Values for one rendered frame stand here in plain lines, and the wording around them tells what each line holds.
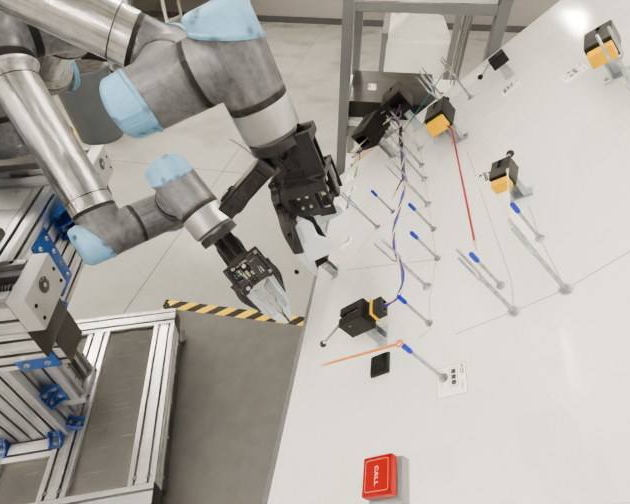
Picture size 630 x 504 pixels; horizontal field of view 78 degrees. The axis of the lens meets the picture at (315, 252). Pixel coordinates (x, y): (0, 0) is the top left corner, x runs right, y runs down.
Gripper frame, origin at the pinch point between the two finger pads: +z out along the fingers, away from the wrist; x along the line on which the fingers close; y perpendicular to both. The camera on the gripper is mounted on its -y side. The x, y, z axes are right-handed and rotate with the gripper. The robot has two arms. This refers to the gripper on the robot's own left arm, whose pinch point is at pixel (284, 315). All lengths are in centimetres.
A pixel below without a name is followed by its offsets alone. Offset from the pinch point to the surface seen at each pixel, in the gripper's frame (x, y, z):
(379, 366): 7.1, 9.0, 15.9
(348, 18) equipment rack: 72, -40, -51
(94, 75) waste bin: 6, -275, -205
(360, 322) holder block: 9.4, 8.1, 8.0
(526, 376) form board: 18.1, 30.9, 19.7
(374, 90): 81, -67, -32
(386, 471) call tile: -2.8, 24.8, 19.9
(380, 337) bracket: 11.0, 5.2, 13.6
